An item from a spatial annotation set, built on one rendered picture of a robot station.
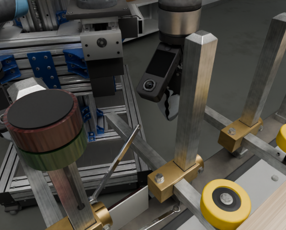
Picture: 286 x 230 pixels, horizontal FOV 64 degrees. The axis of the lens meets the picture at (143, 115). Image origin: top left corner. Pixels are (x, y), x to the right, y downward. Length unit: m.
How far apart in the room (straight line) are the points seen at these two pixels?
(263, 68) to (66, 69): 0.73
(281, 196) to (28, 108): 0.42
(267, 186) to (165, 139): 1.05
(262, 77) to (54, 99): 0.50
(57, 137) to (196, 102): 0.27
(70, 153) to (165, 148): 1.51
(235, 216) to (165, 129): 1.47
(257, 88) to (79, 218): 0.49
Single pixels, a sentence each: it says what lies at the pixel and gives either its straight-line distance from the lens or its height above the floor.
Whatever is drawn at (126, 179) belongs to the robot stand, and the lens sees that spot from 1.33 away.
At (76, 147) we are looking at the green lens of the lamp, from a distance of 0.22.
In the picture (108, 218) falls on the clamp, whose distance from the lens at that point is 0.46.
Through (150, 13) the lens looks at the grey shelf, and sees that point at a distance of 3.85.
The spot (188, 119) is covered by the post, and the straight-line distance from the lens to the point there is 0.43.
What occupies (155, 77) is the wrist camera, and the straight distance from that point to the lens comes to 0.42.
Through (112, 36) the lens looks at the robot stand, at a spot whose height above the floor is 0.98.
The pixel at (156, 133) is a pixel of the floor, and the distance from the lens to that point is 1.81.
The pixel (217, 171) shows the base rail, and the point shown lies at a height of 0.70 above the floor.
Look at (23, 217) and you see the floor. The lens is 1.58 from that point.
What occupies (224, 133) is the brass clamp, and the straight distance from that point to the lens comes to 0.66.
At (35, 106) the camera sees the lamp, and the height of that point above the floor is 1.15.
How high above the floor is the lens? 1.27
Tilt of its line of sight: 40 degrees down
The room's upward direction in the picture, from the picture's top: 2 degrees counter-clockwise
